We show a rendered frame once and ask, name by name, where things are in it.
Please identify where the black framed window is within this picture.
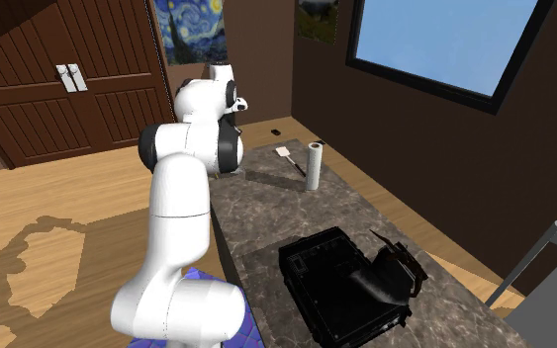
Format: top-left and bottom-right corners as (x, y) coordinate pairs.
(344, 0), (556, 117)

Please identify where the large black flat box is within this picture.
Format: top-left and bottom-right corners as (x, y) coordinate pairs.
(277, 225), (413, 348)

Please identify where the white spatula black handle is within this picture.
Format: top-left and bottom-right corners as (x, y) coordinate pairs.
(274, 145), (308, 179)

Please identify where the blue starry night painting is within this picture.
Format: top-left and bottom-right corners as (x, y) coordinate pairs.
(152, 0), (228, 67)

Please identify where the grey chair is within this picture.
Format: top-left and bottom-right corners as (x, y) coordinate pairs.
(484, 218), (557, 348)

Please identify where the black brown angular object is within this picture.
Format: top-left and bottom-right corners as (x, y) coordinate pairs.
(348, 228), (429, 307)

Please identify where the white paper towel roll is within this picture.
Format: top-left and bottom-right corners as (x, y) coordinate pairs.
(305, 141), (325, 193)

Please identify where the brown double door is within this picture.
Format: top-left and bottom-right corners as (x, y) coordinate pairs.
(0, 0), (177, 170)

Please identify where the green landscape wall picture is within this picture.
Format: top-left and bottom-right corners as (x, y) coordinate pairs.
(297, 0), (340, 46)

